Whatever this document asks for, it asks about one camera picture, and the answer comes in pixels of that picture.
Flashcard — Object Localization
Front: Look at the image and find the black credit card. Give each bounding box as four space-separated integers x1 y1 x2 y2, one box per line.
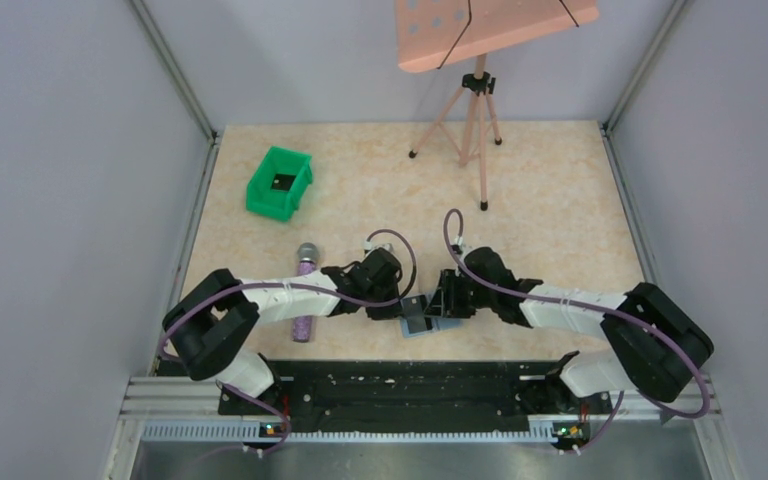
400 295 433 338

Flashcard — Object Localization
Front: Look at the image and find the beige card holder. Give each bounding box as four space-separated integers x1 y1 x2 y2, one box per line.
409 294 463 338

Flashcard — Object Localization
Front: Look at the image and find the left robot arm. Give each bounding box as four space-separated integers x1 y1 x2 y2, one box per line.
161 248 403 398

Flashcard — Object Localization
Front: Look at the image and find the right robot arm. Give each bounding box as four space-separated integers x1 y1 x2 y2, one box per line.
435 245 715 404

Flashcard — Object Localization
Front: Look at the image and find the purple glitter microphone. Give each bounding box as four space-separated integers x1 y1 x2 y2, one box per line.
291 242 320 343

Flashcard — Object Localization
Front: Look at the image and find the black object in bin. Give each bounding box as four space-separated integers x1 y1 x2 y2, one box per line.
271 173 297 192

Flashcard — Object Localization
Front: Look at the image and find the green plastic bin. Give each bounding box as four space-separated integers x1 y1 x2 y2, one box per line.
245 146 314 222

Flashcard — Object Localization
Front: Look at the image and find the pink music stand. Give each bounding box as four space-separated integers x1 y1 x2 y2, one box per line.
393 0 600 211

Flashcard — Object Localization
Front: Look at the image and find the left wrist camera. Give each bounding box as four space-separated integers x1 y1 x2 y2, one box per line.
363 240 394 256

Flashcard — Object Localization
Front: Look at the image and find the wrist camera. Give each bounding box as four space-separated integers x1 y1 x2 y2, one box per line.
363 240 394 256
449 236 473 258

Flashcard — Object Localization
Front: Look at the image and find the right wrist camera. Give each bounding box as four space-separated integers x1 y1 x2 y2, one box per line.
449 236 473 258

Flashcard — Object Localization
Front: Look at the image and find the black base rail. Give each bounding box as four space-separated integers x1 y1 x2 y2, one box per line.
218 358 617 439

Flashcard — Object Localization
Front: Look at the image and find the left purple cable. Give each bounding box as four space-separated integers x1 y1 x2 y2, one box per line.
155 228 418 366

